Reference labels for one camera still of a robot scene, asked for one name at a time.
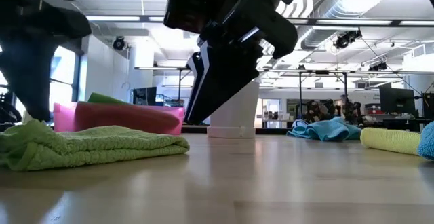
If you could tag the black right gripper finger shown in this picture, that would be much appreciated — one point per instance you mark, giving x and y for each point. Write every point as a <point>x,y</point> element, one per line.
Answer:
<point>227,78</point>
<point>194,71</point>

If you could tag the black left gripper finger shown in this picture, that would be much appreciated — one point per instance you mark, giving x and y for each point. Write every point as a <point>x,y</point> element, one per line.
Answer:
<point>17,78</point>
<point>42,81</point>

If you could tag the pink plastic bin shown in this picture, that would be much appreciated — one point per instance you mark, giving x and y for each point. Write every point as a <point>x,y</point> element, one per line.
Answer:
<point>135,118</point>

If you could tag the lime green microfiber towel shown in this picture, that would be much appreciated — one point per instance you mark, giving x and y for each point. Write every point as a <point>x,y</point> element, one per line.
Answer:
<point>84,146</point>

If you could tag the large teal microfiber towel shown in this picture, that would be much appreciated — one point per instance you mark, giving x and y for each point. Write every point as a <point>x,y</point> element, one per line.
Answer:
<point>428,142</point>

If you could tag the yellow microfiber towel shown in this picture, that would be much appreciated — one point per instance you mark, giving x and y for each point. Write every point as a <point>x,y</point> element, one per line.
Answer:
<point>390,140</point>

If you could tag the white hexagonal plant pot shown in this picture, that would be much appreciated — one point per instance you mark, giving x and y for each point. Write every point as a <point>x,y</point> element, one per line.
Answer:
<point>237,115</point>

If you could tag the black computer monitor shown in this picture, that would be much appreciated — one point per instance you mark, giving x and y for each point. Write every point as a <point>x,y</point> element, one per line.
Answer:
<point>396,100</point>
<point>145,95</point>

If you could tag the long ceiling light bar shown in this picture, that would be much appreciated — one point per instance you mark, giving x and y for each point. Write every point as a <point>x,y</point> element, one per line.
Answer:
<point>118,18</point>
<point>356,22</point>

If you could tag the black ceiling spotlight cluster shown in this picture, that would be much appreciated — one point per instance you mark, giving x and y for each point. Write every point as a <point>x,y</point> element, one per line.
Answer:
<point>346,39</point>
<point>378,66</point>

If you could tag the small light blue towel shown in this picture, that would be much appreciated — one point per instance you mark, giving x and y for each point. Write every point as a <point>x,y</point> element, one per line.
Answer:
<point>325,130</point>

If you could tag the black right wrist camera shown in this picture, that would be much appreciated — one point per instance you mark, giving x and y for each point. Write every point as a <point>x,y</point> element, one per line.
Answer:
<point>190,6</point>

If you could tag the silver ventilation duct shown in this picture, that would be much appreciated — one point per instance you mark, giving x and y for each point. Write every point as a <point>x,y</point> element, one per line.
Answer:
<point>339,10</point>

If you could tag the round black ceiling camera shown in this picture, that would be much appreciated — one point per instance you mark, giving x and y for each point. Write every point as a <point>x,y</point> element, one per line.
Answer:
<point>119,43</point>

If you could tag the black background stand frame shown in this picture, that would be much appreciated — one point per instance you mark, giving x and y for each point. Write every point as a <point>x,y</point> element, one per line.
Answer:
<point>345,91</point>

